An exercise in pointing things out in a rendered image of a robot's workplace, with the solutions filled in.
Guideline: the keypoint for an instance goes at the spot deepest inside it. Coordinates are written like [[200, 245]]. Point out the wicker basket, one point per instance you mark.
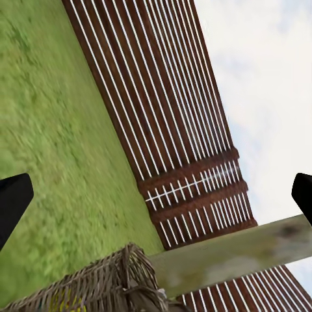
[[110, 284]]

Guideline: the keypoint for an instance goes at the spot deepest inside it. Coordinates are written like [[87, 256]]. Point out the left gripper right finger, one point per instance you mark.
[[302, 194]]

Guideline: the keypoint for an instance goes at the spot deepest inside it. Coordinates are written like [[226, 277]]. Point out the tree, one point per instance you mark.
[[229, 257]]

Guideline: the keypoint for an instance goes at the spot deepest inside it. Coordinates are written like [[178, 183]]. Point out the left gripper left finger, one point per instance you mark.
[[16, 194]]

